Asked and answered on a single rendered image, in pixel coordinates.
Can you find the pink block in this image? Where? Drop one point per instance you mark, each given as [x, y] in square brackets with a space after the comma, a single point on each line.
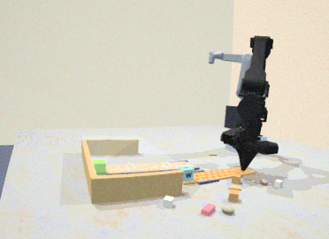
[208, 209]

